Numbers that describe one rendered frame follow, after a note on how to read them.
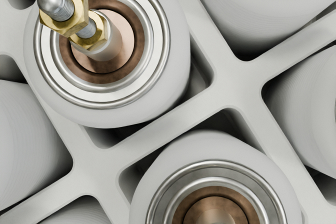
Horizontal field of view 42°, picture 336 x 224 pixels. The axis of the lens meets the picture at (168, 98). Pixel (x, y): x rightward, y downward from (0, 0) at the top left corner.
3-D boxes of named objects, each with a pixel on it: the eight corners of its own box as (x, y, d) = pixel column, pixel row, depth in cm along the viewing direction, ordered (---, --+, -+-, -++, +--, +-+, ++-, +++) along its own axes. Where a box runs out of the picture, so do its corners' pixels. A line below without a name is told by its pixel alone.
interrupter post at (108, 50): (132, 33, 24) (123, 20, 21) (112, 71, 24) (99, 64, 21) (94, 13, 24) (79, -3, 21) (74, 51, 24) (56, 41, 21)
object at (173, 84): (208, 50, 42) (221, 4, 24) (161, 139, 42) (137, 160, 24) (120, 4, 42) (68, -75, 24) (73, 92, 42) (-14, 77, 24)
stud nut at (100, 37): (115, 25, 21) (112, 21, 20) (99, 56, 21) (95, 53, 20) (80, 6, 21) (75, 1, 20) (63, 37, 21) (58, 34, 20)
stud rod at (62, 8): (109, 32, 23) (69, -7, 15) (100, 49, 23) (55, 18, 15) (93, 24, 23) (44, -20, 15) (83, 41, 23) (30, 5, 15)
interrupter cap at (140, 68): (195, 13, 24) (195, 10, 23) (130, 134, 24) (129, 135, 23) (76, -49, 25) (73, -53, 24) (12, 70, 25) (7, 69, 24)
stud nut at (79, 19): (99, 5, 17) (94, 0, 16) (78, 43, 17) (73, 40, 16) (56, -17, 17) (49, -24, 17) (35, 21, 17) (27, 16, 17)
